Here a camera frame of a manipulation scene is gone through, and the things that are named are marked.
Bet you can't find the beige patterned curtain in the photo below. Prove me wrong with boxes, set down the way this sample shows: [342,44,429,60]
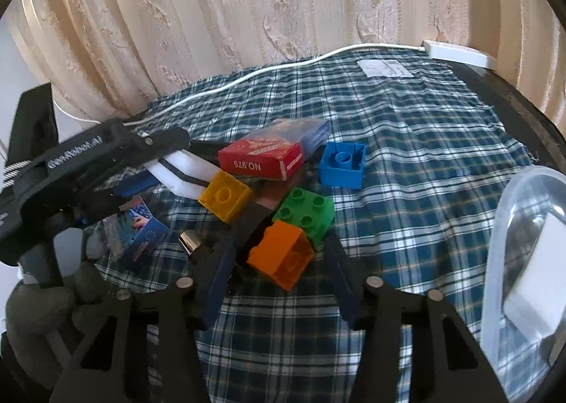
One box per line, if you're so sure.
[6,0,566,129]

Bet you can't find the white plastic container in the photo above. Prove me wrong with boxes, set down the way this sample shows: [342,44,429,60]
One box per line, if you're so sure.
[480,164,566,403]

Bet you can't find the blue printed packet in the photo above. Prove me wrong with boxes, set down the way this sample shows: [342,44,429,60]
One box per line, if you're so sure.
[104,195,169,271]

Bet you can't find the blue plaid cloth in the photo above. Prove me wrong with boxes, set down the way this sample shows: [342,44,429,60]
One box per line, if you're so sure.
[95,49,536,403]

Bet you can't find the white power strip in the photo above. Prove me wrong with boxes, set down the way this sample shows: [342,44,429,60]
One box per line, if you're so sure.
[422,39,498,70]

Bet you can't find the white flat item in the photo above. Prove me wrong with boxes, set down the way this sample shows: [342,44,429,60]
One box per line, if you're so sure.
[504,213,566,342]

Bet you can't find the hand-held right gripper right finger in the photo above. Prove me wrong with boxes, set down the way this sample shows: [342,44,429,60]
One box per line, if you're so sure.
[325,237,509,403]

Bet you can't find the white power cable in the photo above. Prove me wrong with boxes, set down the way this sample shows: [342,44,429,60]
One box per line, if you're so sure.
[53,42,427,125]

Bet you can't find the orange building block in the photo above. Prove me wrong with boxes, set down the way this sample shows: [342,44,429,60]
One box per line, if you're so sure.
[247,223,314,293]

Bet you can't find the red card box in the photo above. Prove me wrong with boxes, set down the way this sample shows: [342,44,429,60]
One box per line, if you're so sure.
[218,117,330,183]

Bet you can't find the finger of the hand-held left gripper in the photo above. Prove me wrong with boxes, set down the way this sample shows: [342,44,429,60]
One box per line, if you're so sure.
[74,170,161,228]
[132,128,223,161]

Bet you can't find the blue building block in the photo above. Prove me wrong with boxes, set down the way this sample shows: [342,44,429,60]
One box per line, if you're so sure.
[318,141,368,190]

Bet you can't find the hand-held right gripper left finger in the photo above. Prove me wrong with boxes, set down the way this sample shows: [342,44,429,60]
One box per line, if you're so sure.
[48,235,240,403]

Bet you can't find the braided grey cable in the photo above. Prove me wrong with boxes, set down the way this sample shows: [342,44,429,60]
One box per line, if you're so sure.
[0,160,23,191]

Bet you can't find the yellow building block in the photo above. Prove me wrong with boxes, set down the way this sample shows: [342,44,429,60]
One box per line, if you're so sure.
[198,171,254,223]

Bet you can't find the white paper label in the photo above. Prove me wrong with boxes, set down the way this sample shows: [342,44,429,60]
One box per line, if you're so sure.
[358,59,414,77]

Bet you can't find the person's left hand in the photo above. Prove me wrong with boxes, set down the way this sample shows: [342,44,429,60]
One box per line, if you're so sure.
[6,228,108,339]

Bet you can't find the small silver cylinder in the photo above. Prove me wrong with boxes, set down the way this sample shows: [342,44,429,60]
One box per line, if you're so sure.
[178,230,206,262]

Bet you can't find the green building block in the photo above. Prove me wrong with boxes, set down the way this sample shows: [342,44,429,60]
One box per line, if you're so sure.
[272,188,335,251]

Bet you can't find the white striped cloth item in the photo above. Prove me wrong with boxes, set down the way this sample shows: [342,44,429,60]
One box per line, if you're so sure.
[146,151,222,200]

